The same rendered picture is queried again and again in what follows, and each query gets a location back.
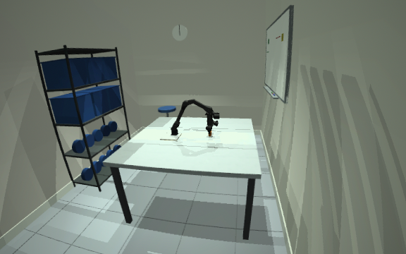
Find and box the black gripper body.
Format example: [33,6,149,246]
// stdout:
[206,119,213,130]

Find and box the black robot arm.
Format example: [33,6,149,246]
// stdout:
[171,99,220,135]

